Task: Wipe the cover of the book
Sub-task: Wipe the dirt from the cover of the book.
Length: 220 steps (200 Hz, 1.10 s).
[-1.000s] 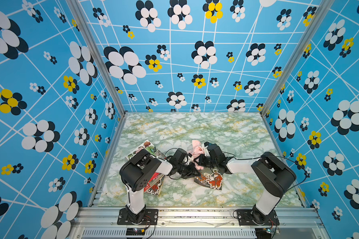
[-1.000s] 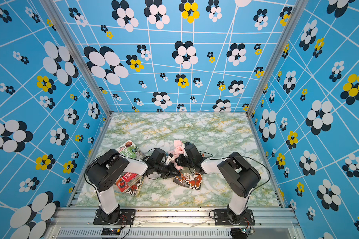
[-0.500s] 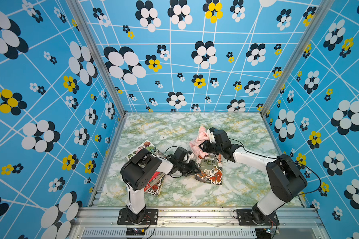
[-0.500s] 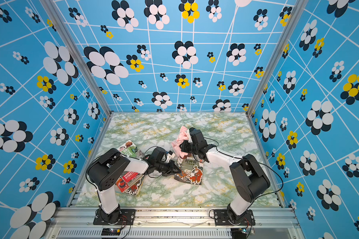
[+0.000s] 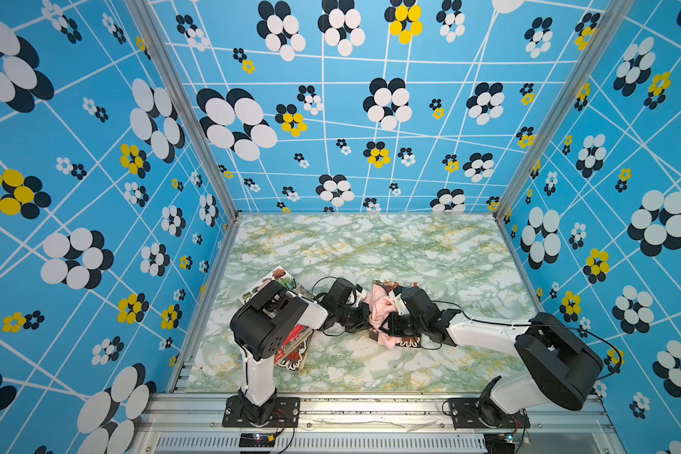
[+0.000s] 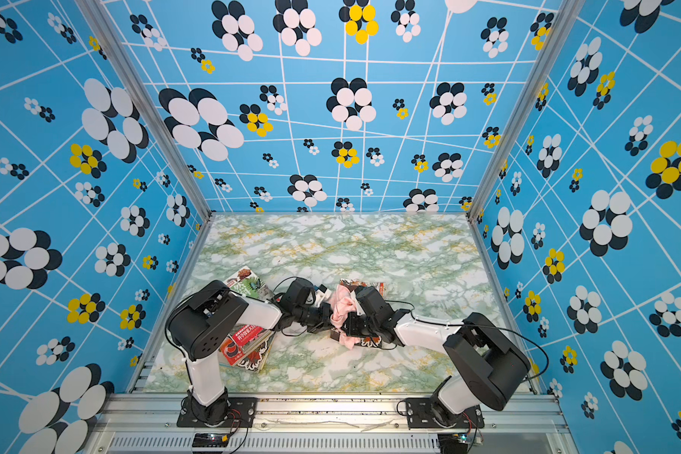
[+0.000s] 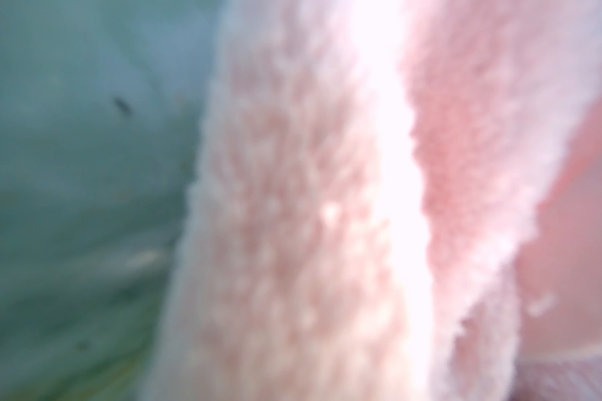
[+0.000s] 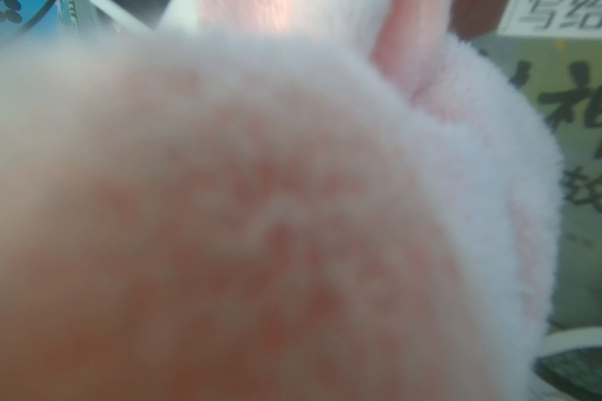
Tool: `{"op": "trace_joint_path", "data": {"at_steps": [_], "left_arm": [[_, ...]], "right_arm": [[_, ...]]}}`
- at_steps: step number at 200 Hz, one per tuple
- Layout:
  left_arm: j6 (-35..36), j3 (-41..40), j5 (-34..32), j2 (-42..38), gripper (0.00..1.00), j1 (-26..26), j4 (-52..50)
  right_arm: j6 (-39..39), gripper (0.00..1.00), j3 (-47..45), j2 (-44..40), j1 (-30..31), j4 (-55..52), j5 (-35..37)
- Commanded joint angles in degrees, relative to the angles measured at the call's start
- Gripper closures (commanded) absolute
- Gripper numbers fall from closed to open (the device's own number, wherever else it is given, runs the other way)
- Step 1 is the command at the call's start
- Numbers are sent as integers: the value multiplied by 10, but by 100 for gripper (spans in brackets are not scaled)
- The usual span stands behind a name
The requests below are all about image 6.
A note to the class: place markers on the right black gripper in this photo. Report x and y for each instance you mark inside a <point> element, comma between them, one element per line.
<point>351,329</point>

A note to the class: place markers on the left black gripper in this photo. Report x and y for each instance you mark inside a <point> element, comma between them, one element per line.
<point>325,322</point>

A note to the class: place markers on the pink cloth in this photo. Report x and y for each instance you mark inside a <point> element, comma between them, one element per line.
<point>342,304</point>

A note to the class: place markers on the red brown illustrated book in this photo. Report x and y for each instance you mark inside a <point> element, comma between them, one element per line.
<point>369,340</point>

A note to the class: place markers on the red manga book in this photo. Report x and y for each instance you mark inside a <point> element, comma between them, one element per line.
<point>246,347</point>

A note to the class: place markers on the green red dinosaur book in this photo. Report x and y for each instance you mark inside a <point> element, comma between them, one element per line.
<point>248,284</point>

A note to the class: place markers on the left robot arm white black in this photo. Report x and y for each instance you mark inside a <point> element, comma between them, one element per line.
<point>202,322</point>

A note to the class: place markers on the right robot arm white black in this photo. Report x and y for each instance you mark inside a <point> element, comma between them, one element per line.
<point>490,367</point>

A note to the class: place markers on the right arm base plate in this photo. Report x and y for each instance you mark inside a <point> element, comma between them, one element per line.
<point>421,413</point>

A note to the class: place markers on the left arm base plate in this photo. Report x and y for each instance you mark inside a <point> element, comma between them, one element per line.
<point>227,412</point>

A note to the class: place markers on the aluminium front rail frame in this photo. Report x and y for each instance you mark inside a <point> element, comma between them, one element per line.
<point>331,423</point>

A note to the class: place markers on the left aluminium corner post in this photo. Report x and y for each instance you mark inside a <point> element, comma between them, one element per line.
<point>98,20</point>

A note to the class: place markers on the aluminium corner post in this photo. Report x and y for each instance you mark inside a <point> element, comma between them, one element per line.
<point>563,23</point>
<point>98,20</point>

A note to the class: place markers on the right aluminium corner post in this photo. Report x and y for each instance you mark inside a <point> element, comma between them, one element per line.
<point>563,23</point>

